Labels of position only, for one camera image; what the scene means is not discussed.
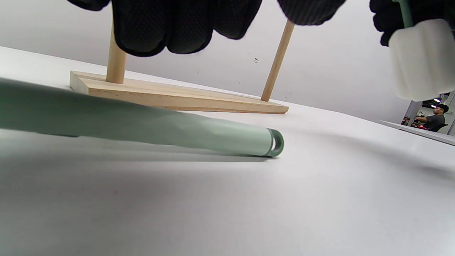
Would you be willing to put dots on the white background table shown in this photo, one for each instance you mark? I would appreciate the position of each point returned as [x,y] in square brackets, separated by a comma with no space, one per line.
[419,131]

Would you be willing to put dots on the person's left hand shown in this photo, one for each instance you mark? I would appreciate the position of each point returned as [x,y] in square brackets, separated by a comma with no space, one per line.
[170,25]

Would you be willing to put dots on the wooden hanging rack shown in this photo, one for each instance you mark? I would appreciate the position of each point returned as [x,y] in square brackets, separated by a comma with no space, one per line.
[170,96]

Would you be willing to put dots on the person's right hand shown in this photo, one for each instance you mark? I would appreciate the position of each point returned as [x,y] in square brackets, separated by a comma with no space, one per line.
[437,9]

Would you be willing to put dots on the green cup brush white head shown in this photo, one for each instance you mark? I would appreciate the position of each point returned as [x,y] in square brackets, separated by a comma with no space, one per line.
[142,122]
[423,60]

